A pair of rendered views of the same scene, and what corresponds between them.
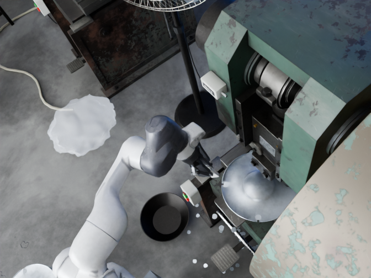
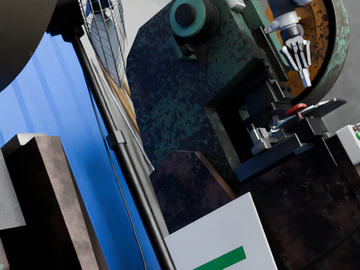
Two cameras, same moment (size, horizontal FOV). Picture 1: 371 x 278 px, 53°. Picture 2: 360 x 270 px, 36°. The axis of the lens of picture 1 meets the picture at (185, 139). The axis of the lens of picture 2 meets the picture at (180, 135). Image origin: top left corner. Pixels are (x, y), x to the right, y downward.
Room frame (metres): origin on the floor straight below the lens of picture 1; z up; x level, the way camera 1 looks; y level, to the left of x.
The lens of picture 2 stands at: (2.28, 1.18, 0.30)
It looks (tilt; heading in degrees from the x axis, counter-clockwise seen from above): 16 degrees up; 230
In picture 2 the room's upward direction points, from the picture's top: 24 degrees counter-clockwise
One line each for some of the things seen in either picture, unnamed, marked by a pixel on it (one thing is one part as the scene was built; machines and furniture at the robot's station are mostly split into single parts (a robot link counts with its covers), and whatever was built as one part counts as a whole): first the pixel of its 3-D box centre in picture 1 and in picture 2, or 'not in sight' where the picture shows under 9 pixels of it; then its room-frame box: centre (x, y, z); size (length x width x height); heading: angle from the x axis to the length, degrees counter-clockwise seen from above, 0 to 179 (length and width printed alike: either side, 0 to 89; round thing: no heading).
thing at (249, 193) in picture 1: (258, 185); (303, 119); (0.50, -0.20, 0.78); 0.29 x 0.29 x 0.01
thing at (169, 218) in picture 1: (165, 218); not in sight; (0.79, 0.28, 0.04); 0.30 x 0.30 x 0.07
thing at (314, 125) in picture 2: not in sight; (315, 143); (0.76, 0.00, 0.62); 0.10 x 0.06 x 0.20; 19
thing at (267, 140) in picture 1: (276, 142); (260, 77); (0.53, -0.28, 1.04); 0.17 x 0.15 x 0.30; 109
